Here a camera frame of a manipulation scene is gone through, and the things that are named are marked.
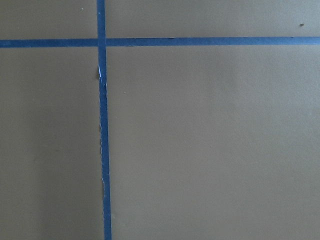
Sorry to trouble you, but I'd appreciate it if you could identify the brown paper table cover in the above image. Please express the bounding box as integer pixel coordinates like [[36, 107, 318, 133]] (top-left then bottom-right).
[[0, 0, 320, 240]]

